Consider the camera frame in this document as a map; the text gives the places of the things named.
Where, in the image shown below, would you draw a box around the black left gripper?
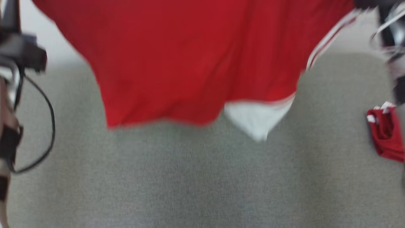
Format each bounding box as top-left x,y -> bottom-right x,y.
0,32 -> 48,73

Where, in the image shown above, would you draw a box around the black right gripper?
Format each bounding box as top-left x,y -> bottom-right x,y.
354,0 -> 385,9

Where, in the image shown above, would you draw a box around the red shorts with white stripe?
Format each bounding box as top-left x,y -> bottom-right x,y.
366,101 -> 405,164

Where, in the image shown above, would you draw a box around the red T-shirt with white panel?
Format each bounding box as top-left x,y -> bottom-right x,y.
32,0 -> 365,142

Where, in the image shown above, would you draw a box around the grey fabric sofa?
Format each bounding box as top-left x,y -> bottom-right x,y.
0,51 -> 405,228

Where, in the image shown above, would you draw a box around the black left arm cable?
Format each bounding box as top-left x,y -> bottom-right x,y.
8,71 -> 56,174

